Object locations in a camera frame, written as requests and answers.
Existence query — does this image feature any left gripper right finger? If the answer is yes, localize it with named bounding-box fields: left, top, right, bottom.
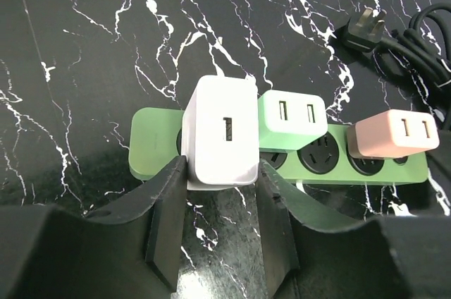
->
left=257, top=163, right=450, bottom=298

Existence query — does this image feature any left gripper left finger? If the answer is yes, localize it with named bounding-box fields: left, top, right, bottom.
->
left=1, top=156, right=187, bottom=298

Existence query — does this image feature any green power strip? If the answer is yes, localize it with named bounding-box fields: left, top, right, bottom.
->
left=128, top=107, right=429, bottom=185

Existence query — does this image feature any green charger plug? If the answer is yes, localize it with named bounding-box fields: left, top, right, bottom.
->
left=258, top=90, right=328, bottom=152

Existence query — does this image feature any pink charger plug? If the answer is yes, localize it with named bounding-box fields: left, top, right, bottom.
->
left=346, top=109, right=440, bottom=159

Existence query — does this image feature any white charger plug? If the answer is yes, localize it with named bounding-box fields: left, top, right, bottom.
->
left=181, top=75, right=259, bottom=191

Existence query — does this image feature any marble pattern mat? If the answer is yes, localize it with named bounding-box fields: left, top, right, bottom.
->
left=1, top=0, right=450, bottom=298

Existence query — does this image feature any black power cord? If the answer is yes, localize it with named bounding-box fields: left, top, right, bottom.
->
left=338, top=0, right=451, bottom=88

